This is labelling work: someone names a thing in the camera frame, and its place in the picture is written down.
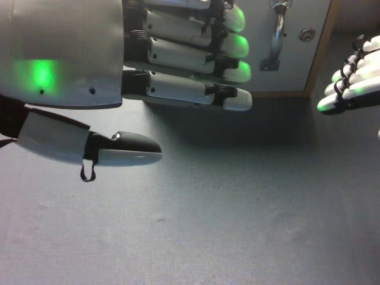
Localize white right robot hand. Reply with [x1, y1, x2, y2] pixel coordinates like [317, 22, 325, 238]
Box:
[316, 34, 380, 144]

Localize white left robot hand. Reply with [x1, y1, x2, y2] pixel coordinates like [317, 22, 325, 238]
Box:
[0, 0, 253, 182]

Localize white cabinet door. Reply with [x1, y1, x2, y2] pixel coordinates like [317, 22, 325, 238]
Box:
[234, 0, 333, 92]

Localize chrome door handle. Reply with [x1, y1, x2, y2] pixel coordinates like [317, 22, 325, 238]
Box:
[260, 0, 288, 72]

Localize light wooden box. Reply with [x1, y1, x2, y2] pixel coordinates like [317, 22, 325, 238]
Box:
[251, 0, 341, 99]

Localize round metal keyhole lock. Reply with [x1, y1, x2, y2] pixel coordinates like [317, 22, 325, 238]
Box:
[299, 27, 316, 42]

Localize grey table cloth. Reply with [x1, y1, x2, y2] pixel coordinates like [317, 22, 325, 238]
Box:
[0, 29, 380, 285]

